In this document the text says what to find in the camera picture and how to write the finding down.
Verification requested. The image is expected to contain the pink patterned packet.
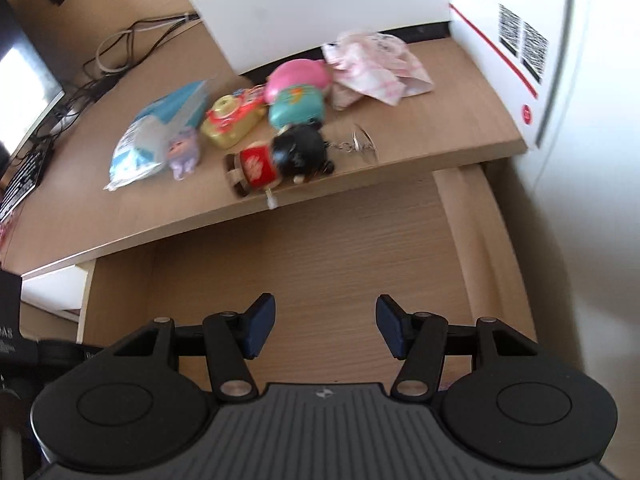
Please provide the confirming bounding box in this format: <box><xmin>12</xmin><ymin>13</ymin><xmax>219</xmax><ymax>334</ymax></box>
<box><xmin>0</xmin><ymin>212</ymin><xmax>21</xmax><ymax>256</ymax></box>

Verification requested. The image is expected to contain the small purple figurine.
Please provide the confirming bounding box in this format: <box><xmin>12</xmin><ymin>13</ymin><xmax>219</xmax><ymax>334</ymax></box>
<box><xmin>167</xmin><ymin>126</ymin><xmax>203</xmax><ymax>181</ymax></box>

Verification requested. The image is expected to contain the pink and teal round toy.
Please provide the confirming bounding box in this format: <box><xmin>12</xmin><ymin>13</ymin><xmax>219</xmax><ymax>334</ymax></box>
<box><xmin>264</xmin><ymin>59</ymin><xmax>333</xmax><ymax>131</ymax></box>

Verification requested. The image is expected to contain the white drawer with wooden inside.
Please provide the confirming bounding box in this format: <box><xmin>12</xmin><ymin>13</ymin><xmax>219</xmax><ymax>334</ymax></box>
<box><xmin>77</xmin><ymin>162</ymin><xmax>538</xmax><ymax>396</ymax></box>

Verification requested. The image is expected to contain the computer monitor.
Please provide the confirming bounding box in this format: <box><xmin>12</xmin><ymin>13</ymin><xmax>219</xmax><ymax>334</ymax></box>
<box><xmin>0</xmin><ymin>44</ymin><xmax>67</xmax><ymax>173</ymax></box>

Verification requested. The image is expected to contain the black-haired doll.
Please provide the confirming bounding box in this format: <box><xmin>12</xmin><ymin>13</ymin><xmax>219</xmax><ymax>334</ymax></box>
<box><xmin>223</xmin><ymin>122</ymin><xmax>337</xmax><ymax>211</ymax></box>

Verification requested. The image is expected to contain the white desk front panel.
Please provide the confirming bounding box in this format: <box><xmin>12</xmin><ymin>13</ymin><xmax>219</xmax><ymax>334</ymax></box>
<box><xmin>22</xmin><ymin>259</ymin><xmax>96</xmax><ymax>318</ymax></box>

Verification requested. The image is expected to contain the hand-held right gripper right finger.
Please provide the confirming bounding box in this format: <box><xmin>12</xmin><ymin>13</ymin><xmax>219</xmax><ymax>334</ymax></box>
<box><xmin>375</xmin><ymin>294</ymin><xmax>542</xmax><ymax>404</ymax></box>

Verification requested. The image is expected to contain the bundled white cable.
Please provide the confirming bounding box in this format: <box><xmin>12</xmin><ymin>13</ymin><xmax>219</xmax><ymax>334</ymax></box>
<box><xmin>95</xmin><ymin>12</ymin><xmax>198</xmax><ymax>75</ymax></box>

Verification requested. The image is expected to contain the white computer case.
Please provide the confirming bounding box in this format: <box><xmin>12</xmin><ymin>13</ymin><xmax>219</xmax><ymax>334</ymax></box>
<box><xmin>165</xmin><ymin>0</ymin><xmax>453</xmax><ymax>76</ymax></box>

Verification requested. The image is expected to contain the white cardboard box red stripe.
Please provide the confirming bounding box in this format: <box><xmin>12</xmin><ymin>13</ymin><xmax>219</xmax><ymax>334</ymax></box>
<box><xmin>445</xmin><ymin>0</ymin><xmax>576</xmax><ymax>151</ymax></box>

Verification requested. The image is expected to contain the yellow and red toy camera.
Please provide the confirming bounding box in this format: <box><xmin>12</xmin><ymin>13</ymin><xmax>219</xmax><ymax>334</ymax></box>
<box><xmin>201</xmin><ymin>85</ymin><xmax>268</xmax><ymax>150</ymax></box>

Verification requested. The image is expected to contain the metal keychain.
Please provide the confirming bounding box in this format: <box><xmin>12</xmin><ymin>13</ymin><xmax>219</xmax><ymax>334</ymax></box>
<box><xmin>325</xmin><ymin>124</ymin><xmax>381</xmax><ymax>163</ymax></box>

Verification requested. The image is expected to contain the black keyboard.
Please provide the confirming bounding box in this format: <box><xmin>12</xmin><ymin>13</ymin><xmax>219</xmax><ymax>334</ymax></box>
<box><xmin>0</xmin><ymin>142</ymin><xmax>55</xmax><ymax>222</ymax></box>

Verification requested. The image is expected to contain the pink and white plastic bag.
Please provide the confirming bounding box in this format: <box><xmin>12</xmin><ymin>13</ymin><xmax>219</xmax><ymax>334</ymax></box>
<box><xmin>320</xmin><ymin>30</ymin><xmax>435</xmax><ymax>111</ymax></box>

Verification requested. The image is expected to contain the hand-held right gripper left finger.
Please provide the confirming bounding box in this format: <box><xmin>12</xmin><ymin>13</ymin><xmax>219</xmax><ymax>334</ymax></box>
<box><xmin>112</xmin><ymin>292</ymin><xmax>277</xmax><ymax>404</ymax></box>

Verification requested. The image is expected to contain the blue and white packet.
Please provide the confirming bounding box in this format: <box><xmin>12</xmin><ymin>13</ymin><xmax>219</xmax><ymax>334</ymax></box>
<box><xmin>103</xmin><ymin>79</ymin><xmax>211</xmax><ymax>192</ymax></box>

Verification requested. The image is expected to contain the black cable bundle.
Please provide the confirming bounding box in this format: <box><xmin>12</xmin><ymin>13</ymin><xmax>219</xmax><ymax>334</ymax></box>
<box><xmin>50</xmin><ymin>12</ymin><xmax>201</xmax><ymax>128</ymax></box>

